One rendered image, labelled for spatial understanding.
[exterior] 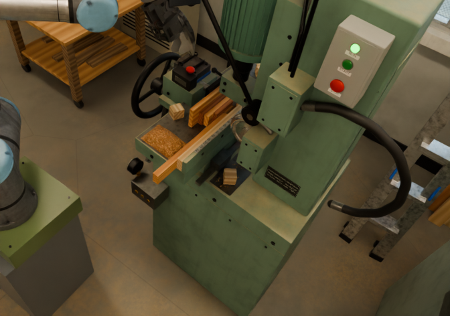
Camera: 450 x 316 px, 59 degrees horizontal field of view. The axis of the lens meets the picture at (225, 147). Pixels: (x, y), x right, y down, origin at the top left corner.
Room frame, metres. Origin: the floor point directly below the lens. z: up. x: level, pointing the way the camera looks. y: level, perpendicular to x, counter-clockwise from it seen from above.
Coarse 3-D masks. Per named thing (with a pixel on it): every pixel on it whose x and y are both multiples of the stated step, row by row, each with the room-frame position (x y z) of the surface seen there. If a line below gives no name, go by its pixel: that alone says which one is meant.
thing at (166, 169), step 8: (224, 112) 0.94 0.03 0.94; (216, 120) 0.90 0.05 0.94; (208, 128) 0.86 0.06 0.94; (200, 136) 0.82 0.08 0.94; (192, 144) 0.78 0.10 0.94; (168, 160) 0.70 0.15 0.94; (176, 160) 0.71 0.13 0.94; (160, 168) 0.67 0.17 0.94; (168, 168) 0.67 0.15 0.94; (160, 176) 0.64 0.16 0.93
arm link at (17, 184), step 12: (0, 144) 0.65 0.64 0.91; (12, 144) 0.69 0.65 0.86; (0, 156) 0.61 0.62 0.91; (12, 156) 0.63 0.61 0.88; (0, 168) 0.58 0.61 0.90; (12, 168) 0.60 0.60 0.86; (0, 180) 0.56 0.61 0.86; (12, 180) 0.59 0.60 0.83; (0, 192) 0.55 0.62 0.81; (12, 192) 0.57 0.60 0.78; (0, 204) 0.53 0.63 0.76
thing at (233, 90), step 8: (232, 72) 1.00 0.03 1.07; (224, 80) 0.96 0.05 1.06; (232, 80) 0.96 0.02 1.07; (248, 80) 0.98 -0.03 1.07; (224, 88) 0.96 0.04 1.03; (232, 88) 0.95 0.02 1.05; (240, 88) 0.94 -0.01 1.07; (248, 88) 0.94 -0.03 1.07; (232, 96) 0.95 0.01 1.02; (240, 96) 0.93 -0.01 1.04; (240, 104) 0.93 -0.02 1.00
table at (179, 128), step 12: (252, 72) 1.23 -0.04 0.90; (168, 108) 0.99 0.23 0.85; (168, 120) 0.89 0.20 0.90; (180, 120) 0.90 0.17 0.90; (144, 132) 0.82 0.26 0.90; (180, 132) 0.85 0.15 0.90; (192, 132) 0.86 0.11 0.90; (144, 144) 0.77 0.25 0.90; (156, 156) 0.74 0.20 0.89; (192, 168) 0.72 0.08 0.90; (180, 180) 0.70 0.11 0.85
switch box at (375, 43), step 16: (352, 16) 0.75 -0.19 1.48; (336, 32) 0.70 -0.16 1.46; (352, 32) 0.69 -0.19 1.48; (368, 32) 0.70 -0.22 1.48; (384, 32) 0.71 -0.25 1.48; (336, 48) 0.70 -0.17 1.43; (368, 48) 0.67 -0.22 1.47; (384, 48) 0.66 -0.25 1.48; (336, 64) 0.69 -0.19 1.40; (368, 64) 0.66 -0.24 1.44; (320, 80) 0.70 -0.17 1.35; (352, 80) 0.67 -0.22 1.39; (368, 80) 0.66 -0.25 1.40; (336, 96) 0.68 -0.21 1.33; (352, 96) 0.66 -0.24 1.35
